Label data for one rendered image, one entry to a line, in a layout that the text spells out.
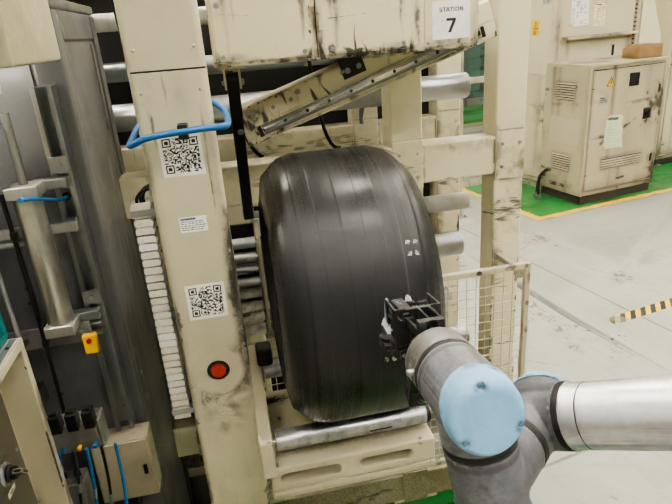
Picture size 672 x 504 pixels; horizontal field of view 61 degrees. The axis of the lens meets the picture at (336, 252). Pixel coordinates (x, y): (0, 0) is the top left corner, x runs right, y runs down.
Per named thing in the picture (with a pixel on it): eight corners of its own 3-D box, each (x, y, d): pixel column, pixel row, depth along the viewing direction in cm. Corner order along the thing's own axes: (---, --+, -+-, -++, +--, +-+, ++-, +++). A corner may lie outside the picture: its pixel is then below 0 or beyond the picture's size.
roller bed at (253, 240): (201, 347, 159) (183, 248, 148) (202, 323, 173) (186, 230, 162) (272, 336, 162) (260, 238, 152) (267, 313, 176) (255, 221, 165)
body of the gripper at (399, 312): (428, 291, 89) (459, 317, 77) (431, 342, 91) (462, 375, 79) (381, 298, 87) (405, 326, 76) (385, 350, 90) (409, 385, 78)
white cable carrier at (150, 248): (174, 419, 122) (129, 205, 104) (176, 405, 126) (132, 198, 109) (195, 416, 122) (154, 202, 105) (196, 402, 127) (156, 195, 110)
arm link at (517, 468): (553, 491, 73) (538, 408, 70) (517, 558, 65) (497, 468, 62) (486, 472, 80) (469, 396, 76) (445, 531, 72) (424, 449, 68)
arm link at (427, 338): (481, 396, 75) (411, 409, 74) (466, 379, 80) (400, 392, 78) (479, 332, 73) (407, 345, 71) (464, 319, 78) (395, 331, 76)
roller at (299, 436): (270, 441, 124) (273, 457, 120) (268, 426, 122) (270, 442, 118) (424, 411, 129) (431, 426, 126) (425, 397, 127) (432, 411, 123)
